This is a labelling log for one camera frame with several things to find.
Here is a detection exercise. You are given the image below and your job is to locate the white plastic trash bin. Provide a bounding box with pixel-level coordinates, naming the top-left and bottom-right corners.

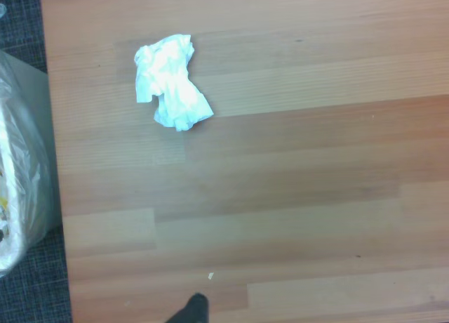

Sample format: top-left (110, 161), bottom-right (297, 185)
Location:
top-left (0, 51), bottom-right (64, 278)

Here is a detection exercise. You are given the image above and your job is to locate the white tissue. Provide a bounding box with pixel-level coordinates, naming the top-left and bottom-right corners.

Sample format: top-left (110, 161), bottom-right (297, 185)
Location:
top-left (133, 34), bottom-right (215, 133)

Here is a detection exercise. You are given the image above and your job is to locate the wooden coffee table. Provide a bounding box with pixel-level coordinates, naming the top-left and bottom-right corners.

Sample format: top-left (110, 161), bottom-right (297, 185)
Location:
top-left (39, 0), bottom-right (449, 323)

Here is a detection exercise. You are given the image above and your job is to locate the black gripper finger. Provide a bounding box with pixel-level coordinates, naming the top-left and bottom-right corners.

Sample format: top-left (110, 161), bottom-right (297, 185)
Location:
top-left (164, 292), bottom-right (210, 323)

